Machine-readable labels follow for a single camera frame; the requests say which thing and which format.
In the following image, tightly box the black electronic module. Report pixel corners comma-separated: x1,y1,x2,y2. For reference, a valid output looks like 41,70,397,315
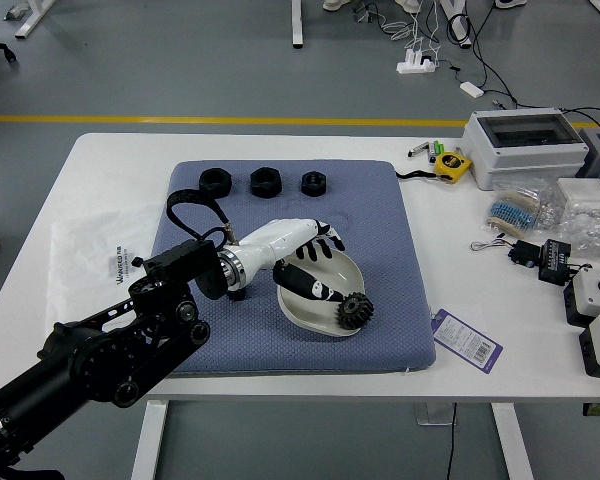
537,238,574,287

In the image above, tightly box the grey electrical enclosure box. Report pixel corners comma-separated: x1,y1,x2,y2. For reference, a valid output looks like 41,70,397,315
460,108,591,192

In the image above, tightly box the bag of blue resistors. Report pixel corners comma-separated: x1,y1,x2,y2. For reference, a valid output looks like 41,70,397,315
483,179,564,236

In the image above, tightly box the white floor cable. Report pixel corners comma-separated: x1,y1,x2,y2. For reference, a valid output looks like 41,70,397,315
379,0,444,56

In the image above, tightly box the blue-grey cushion mat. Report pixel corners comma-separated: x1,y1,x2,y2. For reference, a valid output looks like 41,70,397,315
149,159,437,379

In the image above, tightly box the black floor cable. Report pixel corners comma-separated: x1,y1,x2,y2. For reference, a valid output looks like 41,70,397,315
447,0,600,129

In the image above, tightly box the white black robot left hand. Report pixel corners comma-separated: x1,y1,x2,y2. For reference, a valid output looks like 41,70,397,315
237,218,354,304

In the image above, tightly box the black servo with wires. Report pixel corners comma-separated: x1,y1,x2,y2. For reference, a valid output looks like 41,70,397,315
470,238,544,269

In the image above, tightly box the large black hex nut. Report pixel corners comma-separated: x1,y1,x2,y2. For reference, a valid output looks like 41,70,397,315
249,167,284,198
198,168,233,200

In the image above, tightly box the small black hex nut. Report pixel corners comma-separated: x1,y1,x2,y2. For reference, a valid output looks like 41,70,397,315
300,170,329,197

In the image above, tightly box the clear bag of screws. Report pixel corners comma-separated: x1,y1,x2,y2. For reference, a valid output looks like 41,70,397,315
554,204,600,261

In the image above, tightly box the white table leg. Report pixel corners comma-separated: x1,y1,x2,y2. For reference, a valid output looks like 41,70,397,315
129,399,170,480
489,402,535,480

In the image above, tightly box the grey under-table bracket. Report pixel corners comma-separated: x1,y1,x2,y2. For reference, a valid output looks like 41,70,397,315
413,402,457,427

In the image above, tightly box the white square plate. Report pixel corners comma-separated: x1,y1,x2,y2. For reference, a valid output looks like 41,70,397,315
276,247,369,339

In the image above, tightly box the black under-table cable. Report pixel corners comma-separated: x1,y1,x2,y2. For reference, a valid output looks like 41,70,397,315
444,402,459,480

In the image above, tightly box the purple paper tag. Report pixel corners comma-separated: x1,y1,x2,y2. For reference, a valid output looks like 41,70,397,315
429,308,504,375

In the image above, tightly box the big black gear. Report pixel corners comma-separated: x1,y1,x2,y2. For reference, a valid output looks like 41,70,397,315
334,292,376,331

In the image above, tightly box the blue button control box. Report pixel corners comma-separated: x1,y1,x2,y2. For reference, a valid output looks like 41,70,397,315
563,267,600,329

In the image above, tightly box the white power strip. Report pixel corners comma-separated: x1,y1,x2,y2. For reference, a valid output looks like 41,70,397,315
396,47,439,75

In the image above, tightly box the yellow tape measure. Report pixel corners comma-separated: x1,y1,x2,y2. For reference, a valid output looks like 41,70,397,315
394,152,474,185

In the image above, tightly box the small white box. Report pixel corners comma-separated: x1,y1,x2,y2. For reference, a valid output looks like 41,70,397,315
557,177,600,211

